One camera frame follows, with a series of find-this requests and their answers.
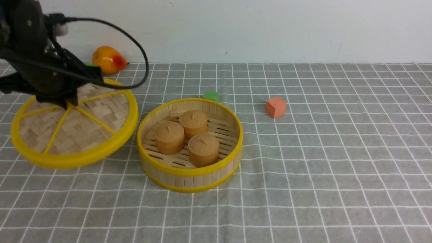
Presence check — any green cube block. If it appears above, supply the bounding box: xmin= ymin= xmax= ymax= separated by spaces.
xmin=202 ymin=92 xmax=220 ymax=103

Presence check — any black cable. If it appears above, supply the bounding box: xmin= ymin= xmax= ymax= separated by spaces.
xmin=47 ymin=13 xmax=150 ymax=90

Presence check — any brown toy bun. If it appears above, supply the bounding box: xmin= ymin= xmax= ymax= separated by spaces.
xmin=179 ymin=110 xmax=207 ymax=140
xmin=155 ymin=121 xmax=185 ymax=155
xmin=188 ymin=133 xmax=219 ymax=168

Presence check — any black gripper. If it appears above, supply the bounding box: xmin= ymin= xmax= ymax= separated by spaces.
xmin=1 ymin=0 xmax=104 ymax=109

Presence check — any orange cube block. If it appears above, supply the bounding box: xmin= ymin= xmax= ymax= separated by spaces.
xmin=265 ymin=97 xmax=287 ymax=119

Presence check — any grey white checked tablecloth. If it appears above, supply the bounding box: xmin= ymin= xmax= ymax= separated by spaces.
xmin=1 ymin=63 xmax=432 ymax=243

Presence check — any yellow woven bamboo steamer lid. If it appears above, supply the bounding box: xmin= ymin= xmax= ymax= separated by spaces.
xmin=10 ymin=84 xmax=139 ymax=169

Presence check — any yellow bamboo steamer basket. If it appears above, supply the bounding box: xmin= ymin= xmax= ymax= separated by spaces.
xmin=136 ymin=98 xmax=244 ymax=193

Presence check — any orange yellow toy pear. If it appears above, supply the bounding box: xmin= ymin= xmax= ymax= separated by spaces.
xmin=91 ymin=46 xmax=129 ymax=75

